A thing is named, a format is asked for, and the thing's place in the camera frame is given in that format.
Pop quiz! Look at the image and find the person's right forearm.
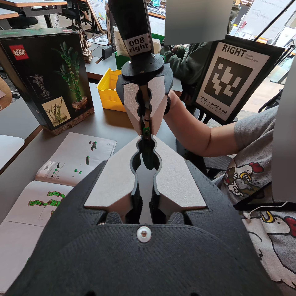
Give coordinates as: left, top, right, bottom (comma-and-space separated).
163, 90, 237, 158

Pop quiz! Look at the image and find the grey chicken print t-shirt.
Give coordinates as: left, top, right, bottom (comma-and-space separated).
215, 105, 296, 289

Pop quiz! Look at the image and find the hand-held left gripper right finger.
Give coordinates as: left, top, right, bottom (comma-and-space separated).
149, 135, 207, 224

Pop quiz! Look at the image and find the black slanted pole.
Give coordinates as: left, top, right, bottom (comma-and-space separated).
256, 0, 296, 40

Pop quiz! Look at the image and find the white paper bag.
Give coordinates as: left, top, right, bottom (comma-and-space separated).
113, 25, 130, 57

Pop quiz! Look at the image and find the yellow plastic bin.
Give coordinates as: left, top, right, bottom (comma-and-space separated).
96, 68, 127, 113

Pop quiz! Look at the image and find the green plastic bin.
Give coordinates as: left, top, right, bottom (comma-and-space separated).
114, 33, 165, 70

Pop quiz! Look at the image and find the white earphone cable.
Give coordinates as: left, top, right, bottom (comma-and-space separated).
242, 201, 289, 219

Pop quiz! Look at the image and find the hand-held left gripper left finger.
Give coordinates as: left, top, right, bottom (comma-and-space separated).
84, 136, 142, 224

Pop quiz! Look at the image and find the easel board with drawings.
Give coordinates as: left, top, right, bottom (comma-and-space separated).
86, 0, 109, 35

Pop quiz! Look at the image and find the wood edged desk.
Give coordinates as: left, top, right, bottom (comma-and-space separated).
0, 0, 67, 18

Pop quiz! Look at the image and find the whiteboard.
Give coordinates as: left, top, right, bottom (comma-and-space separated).
243, 0, 296, 40

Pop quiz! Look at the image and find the white side table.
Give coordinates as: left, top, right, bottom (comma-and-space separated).
0, 135, 25, 173

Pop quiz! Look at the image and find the black lego set box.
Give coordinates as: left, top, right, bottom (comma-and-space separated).
0, 28, 95, 136

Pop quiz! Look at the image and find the wooden tower model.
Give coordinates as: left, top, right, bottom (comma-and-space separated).
77, 23, 93, 63

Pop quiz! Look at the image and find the black swivel chair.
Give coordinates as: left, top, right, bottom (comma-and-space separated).
61, 0, 93, 26

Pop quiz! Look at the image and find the lego instruction booklet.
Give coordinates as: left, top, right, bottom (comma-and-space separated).
0, 132, 117, 294

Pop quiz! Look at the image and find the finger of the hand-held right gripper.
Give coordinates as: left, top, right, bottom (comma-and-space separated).
147, 76, 171, 136
123, 83, 146, 136

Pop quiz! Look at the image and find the green lego leaf piece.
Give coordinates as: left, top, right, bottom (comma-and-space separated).
141, 127, 155, 171

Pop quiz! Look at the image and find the black framed marker sign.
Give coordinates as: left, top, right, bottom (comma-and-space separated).
194, 34, 286, 125

